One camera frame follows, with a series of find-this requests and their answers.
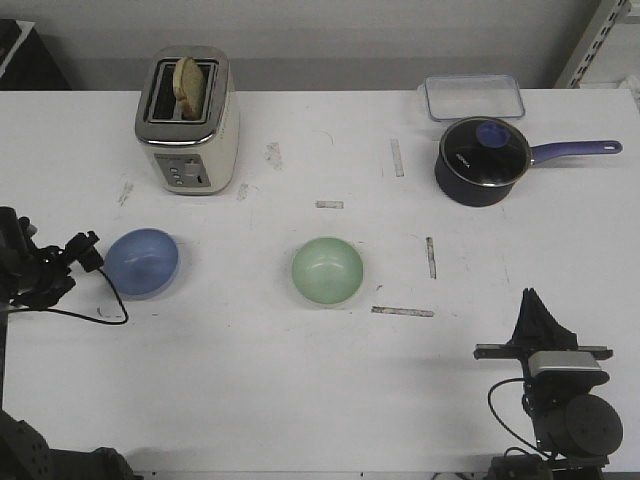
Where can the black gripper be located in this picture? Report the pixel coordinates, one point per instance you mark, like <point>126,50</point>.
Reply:
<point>36,278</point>
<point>551,336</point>

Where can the blue bowl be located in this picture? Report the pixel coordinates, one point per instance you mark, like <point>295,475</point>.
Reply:
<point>142,263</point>

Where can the light green bowl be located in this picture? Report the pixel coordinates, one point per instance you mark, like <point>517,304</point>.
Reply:
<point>327,270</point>

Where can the cream and chrome toaster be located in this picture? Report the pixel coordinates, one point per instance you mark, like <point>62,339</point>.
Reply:
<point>190,157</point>

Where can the dark blue saucepan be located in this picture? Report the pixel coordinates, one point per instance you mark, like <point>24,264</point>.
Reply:
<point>478,196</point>

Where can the glass pot lid blue knob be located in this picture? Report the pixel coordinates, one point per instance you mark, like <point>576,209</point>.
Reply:
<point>485,151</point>

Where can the toast slice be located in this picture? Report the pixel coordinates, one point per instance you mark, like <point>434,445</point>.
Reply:
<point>188,83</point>

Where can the clear plastic food container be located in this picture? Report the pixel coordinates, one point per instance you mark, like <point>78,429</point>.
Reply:
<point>454,97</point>

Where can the white slotted shelf rack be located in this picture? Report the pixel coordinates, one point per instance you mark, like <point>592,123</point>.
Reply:
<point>607,52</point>

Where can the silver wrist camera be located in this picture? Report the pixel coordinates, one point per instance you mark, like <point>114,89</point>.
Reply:
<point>562,362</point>

